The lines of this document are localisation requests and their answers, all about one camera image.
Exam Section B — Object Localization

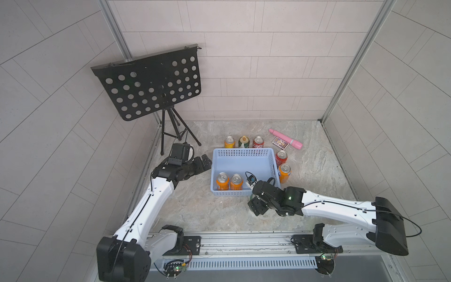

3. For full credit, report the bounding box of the orange can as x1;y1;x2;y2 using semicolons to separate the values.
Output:
216;172;230;191
278;163;291;184
224;136;236;149
230;173;243;190

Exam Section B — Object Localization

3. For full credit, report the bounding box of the red cola can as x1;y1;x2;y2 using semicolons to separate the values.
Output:
252;136;264;148

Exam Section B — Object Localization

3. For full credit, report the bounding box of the green white beer can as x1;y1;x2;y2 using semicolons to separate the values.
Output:
238;136;250;148

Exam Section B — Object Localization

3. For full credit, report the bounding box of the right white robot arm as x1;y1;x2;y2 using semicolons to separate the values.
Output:
248;180;409;256

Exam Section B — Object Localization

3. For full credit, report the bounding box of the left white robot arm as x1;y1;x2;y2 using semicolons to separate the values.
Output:
96;155;212;282

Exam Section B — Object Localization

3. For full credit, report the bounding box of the light blue plastic basket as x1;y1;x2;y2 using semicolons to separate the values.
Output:
210;148;281;196

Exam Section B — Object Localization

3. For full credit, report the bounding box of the small purple card box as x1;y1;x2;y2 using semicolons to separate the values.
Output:
272;137;290;150

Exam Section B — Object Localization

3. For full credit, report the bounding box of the pink cylindrical tube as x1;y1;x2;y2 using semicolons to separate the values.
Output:
268;129;303;150

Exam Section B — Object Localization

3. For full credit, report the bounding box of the right circuit board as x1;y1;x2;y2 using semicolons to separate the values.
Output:
315;256;335;276

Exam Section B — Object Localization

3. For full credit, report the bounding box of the circuit board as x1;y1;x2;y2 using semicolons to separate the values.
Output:
163;259;187;279
315;256;335;276

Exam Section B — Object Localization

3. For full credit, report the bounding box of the black perforated music stand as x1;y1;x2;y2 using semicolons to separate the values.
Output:
91;44;202;140

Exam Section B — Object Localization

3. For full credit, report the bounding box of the left circuit board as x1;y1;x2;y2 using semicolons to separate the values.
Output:
163;259;187;279

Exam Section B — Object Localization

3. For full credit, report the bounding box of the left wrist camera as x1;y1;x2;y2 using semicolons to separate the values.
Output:
168;142;194;166

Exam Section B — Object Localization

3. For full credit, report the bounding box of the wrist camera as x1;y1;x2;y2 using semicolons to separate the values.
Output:
246;174;258;190
168;142;194;166

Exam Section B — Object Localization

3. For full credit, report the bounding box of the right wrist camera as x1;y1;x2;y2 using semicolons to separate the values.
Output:
246;174;258;190

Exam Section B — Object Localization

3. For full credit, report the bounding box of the aluminium mounting rail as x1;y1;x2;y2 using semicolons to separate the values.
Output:
147;230;392;262

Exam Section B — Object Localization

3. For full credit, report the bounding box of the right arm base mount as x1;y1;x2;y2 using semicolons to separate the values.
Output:
290;223;343;255

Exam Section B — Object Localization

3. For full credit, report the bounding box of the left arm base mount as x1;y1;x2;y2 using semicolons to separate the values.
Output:
160;224;202;256

